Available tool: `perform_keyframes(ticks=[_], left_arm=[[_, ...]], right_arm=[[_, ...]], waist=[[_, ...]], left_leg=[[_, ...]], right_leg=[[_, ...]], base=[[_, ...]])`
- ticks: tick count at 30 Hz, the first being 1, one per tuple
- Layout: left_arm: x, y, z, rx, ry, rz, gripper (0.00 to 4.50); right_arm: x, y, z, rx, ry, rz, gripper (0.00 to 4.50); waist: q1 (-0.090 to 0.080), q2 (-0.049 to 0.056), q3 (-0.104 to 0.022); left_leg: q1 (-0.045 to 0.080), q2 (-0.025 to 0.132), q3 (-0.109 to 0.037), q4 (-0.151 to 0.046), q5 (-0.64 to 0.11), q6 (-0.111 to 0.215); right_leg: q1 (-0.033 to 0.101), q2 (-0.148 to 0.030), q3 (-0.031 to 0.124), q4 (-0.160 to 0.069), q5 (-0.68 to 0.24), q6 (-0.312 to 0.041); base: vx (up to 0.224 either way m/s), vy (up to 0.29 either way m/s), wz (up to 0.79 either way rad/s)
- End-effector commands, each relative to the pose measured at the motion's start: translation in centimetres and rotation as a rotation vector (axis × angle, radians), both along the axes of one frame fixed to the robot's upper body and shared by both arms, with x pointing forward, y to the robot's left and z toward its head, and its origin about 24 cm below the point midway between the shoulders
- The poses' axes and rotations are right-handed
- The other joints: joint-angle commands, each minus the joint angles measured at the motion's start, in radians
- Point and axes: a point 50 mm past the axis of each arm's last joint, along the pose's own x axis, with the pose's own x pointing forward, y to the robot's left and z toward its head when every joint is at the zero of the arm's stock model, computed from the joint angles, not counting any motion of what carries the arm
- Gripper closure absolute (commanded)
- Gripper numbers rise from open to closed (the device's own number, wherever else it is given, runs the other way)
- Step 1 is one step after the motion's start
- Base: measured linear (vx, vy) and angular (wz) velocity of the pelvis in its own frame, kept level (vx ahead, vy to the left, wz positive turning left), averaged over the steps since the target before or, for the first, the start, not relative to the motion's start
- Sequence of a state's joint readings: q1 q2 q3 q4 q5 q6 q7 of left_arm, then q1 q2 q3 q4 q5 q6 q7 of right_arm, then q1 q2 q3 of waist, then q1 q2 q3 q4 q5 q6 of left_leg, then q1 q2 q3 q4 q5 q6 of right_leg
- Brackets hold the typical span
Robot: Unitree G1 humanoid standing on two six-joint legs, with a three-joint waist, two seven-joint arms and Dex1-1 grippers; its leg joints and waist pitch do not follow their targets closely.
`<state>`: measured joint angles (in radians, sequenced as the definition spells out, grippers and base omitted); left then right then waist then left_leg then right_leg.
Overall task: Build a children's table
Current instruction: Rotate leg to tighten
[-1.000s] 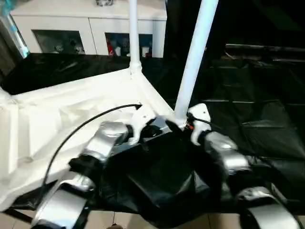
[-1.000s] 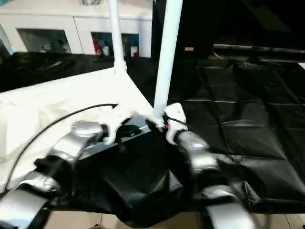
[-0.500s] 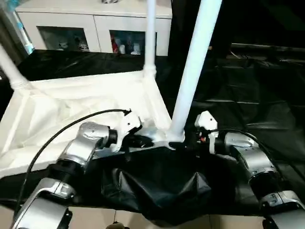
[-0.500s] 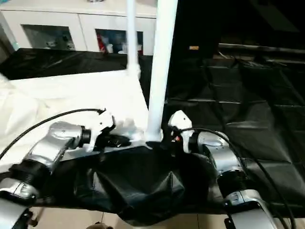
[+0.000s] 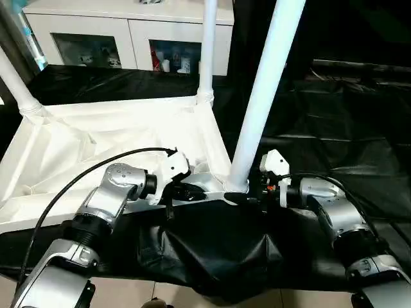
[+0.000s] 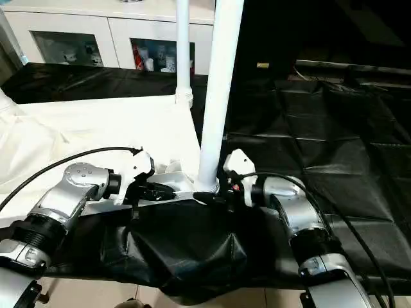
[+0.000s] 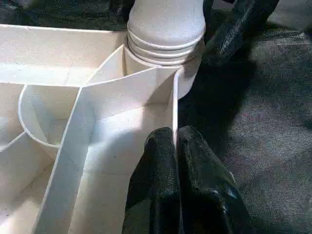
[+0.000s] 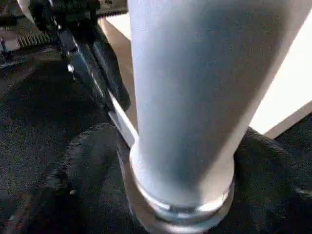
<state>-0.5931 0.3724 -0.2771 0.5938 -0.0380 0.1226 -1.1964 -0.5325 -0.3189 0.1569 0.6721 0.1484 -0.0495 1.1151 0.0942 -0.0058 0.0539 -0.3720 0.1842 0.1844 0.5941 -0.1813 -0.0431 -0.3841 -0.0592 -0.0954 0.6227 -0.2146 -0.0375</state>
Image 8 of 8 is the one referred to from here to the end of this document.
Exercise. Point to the white plastic table top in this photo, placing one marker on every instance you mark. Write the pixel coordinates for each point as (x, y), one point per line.
(285, 85)

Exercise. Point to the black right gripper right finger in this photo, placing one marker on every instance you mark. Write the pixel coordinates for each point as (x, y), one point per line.
(273, 190)

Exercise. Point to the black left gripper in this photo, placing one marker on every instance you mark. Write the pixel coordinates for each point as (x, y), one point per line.
(61, 19)

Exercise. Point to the white plastic table leg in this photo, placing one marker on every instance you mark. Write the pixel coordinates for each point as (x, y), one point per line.
(190, 97)

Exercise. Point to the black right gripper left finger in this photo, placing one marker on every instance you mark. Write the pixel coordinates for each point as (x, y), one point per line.
(85, 185)

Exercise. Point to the black work mat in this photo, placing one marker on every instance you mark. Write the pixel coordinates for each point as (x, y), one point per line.
(31, 109)

